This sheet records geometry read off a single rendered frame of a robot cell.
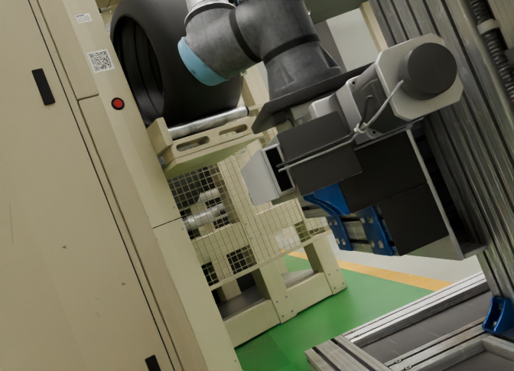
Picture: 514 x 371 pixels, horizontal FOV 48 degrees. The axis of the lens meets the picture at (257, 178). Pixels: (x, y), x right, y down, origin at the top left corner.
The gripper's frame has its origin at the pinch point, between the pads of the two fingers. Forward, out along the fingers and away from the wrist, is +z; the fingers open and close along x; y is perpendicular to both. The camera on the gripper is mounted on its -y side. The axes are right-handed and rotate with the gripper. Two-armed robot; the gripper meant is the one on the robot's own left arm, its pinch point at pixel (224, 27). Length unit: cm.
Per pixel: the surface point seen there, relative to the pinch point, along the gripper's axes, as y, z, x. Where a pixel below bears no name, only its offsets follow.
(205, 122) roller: -21.0, 24.4, 8.1
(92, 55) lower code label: 14.3, 27.8, 34.9
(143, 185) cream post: -33, 34, 35
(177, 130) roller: -21.0, 24.5, 19.2
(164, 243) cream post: -54, 36, 36
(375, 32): 183, 471, -579
